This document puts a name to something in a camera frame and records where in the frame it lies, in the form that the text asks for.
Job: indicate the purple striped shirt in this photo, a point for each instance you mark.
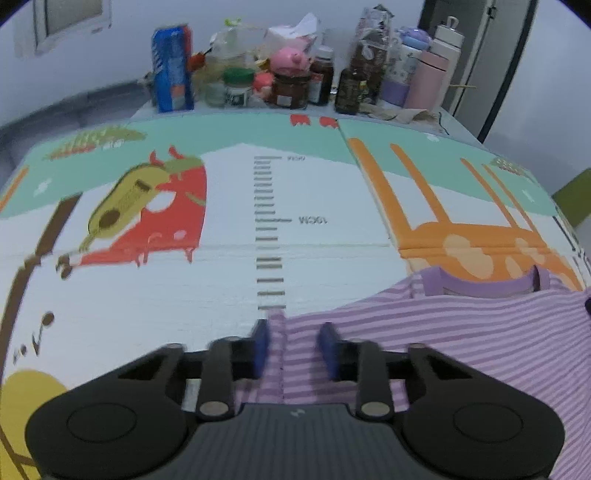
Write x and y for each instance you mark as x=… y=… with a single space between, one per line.
x=438 y=332

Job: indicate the clear snack bag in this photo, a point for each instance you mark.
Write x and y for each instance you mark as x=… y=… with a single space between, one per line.
x=371 y=46

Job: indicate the blue drink can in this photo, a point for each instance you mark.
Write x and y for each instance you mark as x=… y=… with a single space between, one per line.
x=173 y=69

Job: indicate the white thermos bottle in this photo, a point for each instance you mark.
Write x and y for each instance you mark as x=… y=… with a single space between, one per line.
x=448 y=39

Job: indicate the grey door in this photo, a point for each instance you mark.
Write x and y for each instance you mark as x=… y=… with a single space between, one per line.
x=489 y=60

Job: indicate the dark glass jar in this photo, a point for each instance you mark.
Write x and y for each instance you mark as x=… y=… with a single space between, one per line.
x=291 y=90

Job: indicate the small pink toy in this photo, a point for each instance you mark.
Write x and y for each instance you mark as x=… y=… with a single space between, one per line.
x=262 y=85

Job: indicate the purple lidded cup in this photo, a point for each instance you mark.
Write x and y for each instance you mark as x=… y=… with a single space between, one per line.
x=401 y=69

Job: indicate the pink thermos bottle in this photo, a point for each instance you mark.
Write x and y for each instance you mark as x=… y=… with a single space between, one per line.
x=427 y=81

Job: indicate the brown bottle white label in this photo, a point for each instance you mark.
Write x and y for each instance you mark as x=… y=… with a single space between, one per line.
x=321 y=76

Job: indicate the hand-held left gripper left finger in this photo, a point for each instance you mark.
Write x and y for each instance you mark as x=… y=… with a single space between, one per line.
x=261 y=348

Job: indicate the pink pig toy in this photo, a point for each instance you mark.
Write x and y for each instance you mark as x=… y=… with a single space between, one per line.
x=290 y=60

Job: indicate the green lid jar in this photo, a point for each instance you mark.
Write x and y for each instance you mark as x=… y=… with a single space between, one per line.
x=239 y=87

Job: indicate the plain brown bottle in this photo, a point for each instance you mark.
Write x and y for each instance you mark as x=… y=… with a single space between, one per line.
x=349 y=92

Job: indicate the lime green plastic item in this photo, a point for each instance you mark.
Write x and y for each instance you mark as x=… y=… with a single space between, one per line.
x=233 y=23

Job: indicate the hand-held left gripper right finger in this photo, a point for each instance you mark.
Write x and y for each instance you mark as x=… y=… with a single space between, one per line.
x=328 y=350

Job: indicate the wooden stick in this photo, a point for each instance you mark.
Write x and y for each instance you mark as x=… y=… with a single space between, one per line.
x=461 y=86

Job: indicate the white tissue pack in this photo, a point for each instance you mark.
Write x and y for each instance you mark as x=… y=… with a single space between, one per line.
x=291 y=30

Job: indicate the grey playpen fence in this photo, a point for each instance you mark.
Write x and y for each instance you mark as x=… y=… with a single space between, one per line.
x=69 y=106

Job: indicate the printed animal play mat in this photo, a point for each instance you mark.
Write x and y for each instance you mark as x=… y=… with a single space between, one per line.
x=184 y=295

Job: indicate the white framed window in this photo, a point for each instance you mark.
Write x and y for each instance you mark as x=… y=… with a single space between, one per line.
x=69 y=21

